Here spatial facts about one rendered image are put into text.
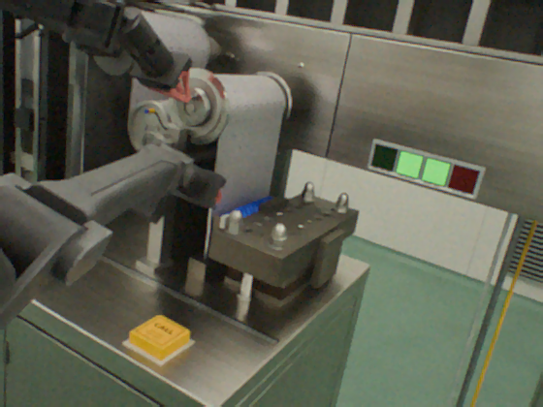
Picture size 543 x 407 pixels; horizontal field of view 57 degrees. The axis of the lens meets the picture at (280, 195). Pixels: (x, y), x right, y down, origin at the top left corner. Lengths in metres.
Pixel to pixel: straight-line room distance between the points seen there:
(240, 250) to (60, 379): 0.41
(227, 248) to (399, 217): 2.80
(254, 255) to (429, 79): 0.53
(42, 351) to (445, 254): 3.00
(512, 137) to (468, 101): 0.11
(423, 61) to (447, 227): 2.56
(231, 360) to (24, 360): 0.45
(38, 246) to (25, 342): 0.68
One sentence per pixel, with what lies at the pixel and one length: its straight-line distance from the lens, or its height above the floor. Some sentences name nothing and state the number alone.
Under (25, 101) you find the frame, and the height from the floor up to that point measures 1.18.
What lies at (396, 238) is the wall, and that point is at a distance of 3.75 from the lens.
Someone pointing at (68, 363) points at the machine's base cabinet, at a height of 0.79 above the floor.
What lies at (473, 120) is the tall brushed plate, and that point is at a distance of 1.13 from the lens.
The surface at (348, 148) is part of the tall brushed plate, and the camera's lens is 1.21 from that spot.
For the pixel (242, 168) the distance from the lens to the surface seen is 1.08.
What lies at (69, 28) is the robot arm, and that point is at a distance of 0.80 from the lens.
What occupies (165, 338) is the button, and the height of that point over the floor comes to 0.92.
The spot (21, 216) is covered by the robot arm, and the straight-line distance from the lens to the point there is 0.46.
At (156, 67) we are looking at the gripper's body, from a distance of 0.88.
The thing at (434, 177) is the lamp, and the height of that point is 1.17.
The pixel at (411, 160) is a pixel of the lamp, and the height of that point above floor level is 1.20.
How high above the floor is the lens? 1.42
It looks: 18 degrees down
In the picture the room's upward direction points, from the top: 10 degrees clockwise
